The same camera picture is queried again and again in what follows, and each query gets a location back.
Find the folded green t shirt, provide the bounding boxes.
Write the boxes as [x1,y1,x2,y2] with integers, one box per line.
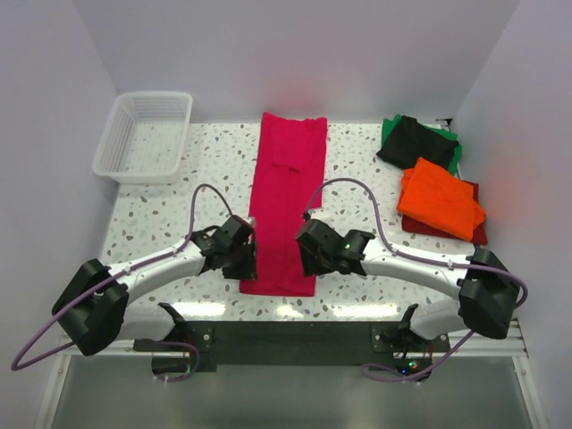
[380,114,463,176]

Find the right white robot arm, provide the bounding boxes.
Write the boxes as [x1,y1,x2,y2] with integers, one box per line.
[296,219,524,351]

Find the folded black t shirt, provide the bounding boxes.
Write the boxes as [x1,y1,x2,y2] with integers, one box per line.
[375,115,459,170]

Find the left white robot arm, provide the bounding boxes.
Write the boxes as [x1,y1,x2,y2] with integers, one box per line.
[52,214,256,356]

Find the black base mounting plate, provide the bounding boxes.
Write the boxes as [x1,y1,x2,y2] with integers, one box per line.
[134,321,450,375]

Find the folded orange t shirt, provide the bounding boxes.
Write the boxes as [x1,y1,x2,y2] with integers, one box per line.
[397,157,486,241]

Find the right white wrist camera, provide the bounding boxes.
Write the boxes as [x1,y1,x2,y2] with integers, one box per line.
[308,207,332,223]

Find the folded dark red t shirt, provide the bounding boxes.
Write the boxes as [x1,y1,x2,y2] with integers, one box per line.
[397,180,487,245]

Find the aluminium frame rail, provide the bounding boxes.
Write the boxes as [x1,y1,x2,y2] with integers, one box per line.
[55,319,530,358]

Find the crimson pink t shirt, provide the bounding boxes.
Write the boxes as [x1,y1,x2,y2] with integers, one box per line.
[240,112,328,297]

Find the white plastic basket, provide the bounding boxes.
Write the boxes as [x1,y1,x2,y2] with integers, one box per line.
[92,91,193,185]

